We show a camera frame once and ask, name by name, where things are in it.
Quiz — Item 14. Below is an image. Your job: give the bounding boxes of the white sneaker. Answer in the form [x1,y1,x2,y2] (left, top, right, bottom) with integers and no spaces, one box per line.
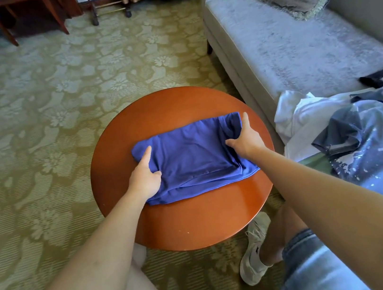
[231,210,281,288]

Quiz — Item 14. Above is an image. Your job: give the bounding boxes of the blue printed T-shirt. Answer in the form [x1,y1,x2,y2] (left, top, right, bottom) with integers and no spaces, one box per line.
[128,110,264,209]

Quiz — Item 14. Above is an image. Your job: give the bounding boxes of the pile of clothes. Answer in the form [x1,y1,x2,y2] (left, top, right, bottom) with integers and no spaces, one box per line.
[269,67,383,236]

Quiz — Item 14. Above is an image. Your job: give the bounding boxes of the dark wooden wall panel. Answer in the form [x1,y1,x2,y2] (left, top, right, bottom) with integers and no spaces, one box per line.
[55,0,85,21]

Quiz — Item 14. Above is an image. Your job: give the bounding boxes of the person's left hand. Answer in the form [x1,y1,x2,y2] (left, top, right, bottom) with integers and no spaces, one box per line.
[119,144,166,204]

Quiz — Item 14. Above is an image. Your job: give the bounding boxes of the grey splatter print T-shirt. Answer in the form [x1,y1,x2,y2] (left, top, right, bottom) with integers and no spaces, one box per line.
[307,89,383,228]

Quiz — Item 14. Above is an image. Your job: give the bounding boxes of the person's right forearm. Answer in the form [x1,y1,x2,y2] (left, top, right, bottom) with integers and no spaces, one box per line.
[246,127,383,290]

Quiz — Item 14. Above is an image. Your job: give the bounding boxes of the person's right leg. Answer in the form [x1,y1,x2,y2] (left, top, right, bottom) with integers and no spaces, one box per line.
[252,199,316,268]

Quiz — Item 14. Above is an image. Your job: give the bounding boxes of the black valet stand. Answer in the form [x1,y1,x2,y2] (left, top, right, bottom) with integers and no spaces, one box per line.
[84,0,134,27]

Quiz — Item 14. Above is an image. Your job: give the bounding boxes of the person's left forearm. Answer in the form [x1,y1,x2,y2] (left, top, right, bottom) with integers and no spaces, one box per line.
[0,188,171,290]

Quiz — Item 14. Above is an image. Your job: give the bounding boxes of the blue denim shorts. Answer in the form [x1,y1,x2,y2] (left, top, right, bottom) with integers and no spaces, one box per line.
[107,222,372,290]

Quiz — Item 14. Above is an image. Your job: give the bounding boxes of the grey velvet chaise sofa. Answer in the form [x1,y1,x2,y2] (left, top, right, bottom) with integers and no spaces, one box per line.
[199,0,383,161]

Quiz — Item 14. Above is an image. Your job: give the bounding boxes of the dark wooden nightstand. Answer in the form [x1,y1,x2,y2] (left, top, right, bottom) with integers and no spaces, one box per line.
[0,0,70,49]

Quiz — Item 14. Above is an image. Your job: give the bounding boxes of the person's right hand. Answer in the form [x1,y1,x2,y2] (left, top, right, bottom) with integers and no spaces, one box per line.
[221,109,269,166]

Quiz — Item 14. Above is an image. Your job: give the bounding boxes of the round wooden table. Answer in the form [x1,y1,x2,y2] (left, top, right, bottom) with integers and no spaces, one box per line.
[79,74,288,265]

